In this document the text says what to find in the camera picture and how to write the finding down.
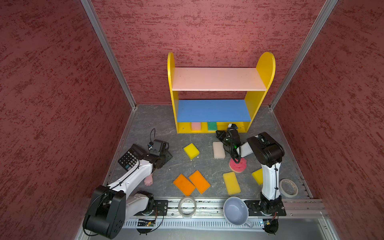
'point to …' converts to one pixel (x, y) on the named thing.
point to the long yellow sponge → (232, 183)
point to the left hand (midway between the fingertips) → (168, 158)
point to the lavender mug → (236, 211)
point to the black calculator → (133, 154)
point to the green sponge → (212, 126)
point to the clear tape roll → (187, 207)
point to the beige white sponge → (219, 151)
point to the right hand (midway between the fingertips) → (214, 132)
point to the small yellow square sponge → (191, 151)
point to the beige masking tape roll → (288, 188)
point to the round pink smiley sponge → (239, 167)
